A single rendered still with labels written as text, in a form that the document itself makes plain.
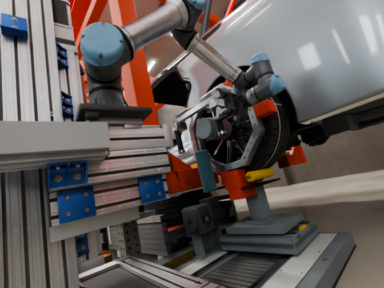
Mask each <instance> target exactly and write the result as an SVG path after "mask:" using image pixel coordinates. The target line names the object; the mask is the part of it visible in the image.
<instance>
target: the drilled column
mask: <svg viewBox="0 0 384 288"><path fill-rule="evenodd" d="M116 227H117V235H118V243H119V250H120V255H121V258H122V257H125V256H127V255H131V256H134V257H137V258H140V259H143V256H142V250H141V243H140V238H139V232H138V225H137V221H132V222H126V223H120V224H117V225H116Z"/></svg>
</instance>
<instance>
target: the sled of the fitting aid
mask: <svg viewBox="0 0 384 288"><path fill-rule="evenodd" d="M318 233H319V229H318V226H317V223H316V220H315V219H312V220H303V221H301V222H300V223H299V224H297V225H296V226H294V227H293V228H292V229H291V230H289V231H288V232H287V233H285V234H225V235H224V236H222V237H220V238H219V241H220V244H221V249H222V250H232V251H249V252H258V253H275V254H292V255H298V254H299V253H300V252H301V251H302V250H303V249H304V248H305V247H306V246H307V245H308V244H309V242H310V241H311V240H312V239H313V238H314V237H315V236H316V235H317V234H318Z"/></svg>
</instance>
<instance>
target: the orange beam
mask: <svg viewBox="0 0 384 288"><path fill-rule="evenodd" d="M107 1H108V0H92V1H91V4H90V6H89V9H88V11H87V14H86V16H85V19H84V22H83V24H82V27H81V29H80V32H79V34H78V37H77V40H76V42H75V45H76V46H77V47H78V59H79V61H80V60H81V58H82V53H81V34H82V32H83V30H84V29H85V28H86V27H87V26H88V25H90V24H92V23H95V22H98V21H99V19H100V17H101V14H102V12H103V10H104V8H105V6H106V4H107Z"/></svg>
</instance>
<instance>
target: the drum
mask: <svg viewBox="0 0 384 288"><path fill-rule="evenodd" d="M222 122H223V125H224V129H225V130H226V133H227V134H225V135H222V136H218V129H217V125H216V122H215V120H214V118H211V117H208V118H201V119H200V120H199V121H198V123H197V126H196V131H197V135H198V136H199V137H200V138H201V139H206V140H224V139H226V138H228V137H229V136H230V134H231V132H232V126H231V124H230V122H229V121H227V120H223V121H222Z"/></svg>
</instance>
